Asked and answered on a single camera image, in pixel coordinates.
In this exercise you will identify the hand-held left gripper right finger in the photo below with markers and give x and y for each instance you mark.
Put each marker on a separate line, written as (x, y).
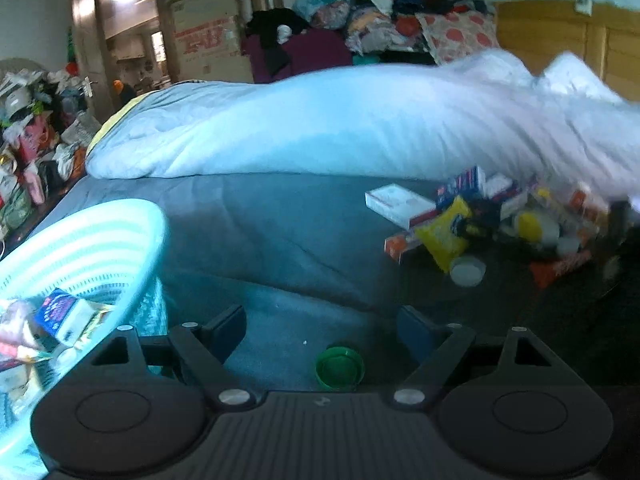
(416, 332)

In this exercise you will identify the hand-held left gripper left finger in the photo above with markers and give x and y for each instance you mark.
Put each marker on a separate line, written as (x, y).
(225, 332)

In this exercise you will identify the white round lid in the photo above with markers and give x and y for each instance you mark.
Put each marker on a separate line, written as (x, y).
(467, 271)

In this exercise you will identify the light blue plastic basket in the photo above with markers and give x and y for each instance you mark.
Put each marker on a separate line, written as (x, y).
(100, 240)

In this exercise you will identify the green bottle cap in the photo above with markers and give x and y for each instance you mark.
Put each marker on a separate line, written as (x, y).
(340, 369)

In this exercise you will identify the orange and white long box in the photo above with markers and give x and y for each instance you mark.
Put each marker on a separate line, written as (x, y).
(402, 249)

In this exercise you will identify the yellow tissue packet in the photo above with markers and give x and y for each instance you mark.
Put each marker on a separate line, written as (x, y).
(442, 237)

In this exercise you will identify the white box with red print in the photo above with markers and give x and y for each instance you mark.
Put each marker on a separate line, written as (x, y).
(400, 202)

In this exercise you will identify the blue red white box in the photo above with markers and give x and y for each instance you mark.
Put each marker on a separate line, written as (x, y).
(462, 184)

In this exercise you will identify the yellow and white round bottle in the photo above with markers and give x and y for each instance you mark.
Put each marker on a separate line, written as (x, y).
(531, 225)

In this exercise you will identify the orange packet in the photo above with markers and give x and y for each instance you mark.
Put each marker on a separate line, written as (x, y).
(560, 266)

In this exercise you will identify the blue and white carton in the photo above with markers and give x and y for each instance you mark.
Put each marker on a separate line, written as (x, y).
(62, 317)

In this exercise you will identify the white and red small box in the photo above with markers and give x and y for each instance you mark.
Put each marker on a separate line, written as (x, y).
(502, 189)

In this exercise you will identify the small white cap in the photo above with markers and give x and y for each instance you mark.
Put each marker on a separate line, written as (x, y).
(567, 246)

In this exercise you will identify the pink and white packet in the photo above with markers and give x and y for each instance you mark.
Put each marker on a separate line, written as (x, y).
(17, 327)

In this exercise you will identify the white duvet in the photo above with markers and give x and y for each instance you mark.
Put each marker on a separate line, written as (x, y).
(325, 120)

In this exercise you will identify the pile of household clutter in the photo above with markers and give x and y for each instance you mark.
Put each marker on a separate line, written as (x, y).
(35, 150)

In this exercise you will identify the pile of clothes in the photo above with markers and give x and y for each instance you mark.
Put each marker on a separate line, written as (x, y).
(300, 47)

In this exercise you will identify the red dotted pillow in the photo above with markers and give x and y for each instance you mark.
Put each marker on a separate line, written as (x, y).
(457, 35)

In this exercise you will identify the stack of cardboard boxes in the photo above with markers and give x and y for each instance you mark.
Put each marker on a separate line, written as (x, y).
(205, 25)

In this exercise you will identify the brown wooden door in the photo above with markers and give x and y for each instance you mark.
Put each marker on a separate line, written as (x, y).
(85, 50)

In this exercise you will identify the wooden headboard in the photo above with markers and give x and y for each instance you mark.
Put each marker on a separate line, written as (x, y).
(575, 40)

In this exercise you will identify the blue plastic bag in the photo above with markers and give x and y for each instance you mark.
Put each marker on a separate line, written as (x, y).
(322, 5)

